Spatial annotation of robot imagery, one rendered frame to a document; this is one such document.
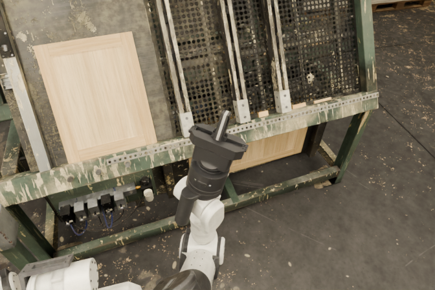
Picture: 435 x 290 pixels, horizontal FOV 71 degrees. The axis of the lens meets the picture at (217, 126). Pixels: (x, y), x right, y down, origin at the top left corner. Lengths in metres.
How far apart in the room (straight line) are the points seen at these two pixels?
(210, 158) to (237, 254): 1.63
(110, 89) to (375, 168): 2.25
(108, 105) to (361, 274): 1.87
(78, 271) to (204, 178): 0.29
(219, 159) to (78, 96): 1.08
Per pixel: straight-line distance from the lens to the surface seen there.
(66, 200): 1.72
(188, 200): 0.68
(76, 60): 1.59
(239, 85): 1.64
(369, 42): 2.10
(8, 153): 2.02
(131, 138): 1.60
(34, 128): 1.62
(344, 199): 2.63
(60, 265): 0.68
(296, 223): 2.40
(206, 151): 0.63
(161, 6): 1.57
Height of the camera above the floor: 2.03
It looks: 43 degrees down
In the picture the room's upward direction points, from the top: straight up
